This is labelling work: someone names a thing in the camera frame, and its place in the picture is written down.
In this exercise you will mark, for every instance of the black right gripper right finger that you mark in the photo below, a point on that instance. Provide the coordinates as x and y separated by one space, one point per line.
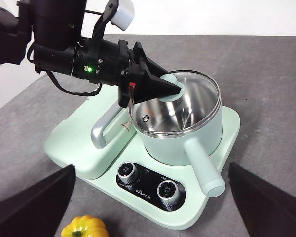
273 212

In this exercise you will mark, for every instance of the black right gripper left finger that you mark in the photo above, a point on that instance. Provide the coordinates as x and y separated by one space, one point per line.
32 212

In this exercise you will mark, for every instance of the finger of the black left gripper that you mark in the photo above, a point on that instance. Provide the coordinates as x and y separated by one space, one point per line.
155 89
150 63

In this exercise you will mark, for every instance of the glass lid with mint knob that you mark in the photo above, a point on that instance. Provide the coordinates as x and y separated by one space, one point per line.
199 98

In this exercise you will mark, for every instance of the yellow toy pumpkin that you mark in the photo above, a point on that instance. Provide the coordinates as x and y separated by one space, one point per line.
86 225

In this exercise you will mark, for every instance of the mint green breakfast machine base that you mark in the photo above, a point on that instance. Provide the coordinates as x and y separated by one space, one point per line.
195 212

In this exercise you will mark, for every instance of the silver control knob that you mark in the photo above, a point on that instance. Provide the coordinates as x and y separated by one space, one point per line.
127 171
168 191

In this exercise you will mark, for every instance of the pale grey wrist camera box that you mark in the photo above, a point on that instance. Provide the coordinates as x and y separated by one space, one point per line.
123 13

